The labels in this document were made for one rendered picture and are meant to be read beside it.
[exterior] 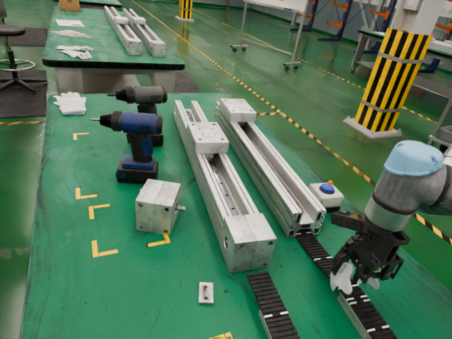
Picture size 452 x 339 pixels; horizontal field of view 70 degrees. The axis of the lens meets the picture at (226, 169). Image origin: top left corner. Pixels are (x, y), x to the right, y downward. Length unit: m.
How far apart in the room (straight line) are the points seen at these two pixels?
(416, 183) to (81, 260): 0.68
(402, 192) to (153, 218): 0.55
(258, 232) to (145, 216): 0.28
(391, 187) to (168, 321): 0.48
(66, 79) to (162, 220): 1.77
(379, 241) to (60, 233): 0.71
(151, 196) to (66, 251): 0.22
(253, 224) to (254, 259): 0.08
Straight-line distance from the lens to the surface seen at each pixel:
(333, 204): 1.03
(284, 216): 0.90
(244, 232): 0.74
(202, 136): 1.05
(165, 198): 0.81
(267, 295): 0.72
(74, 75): 2.45
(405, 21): 4.14
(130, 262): 0.79
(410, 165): 0.59
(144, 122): 0.93
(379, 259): 0.68
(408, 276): 0.96
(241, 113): 1.30
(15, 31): 4.02
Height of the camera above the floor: 1.36
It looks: 31 degrees down
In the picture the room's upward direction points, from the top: 9 degrees clockwise
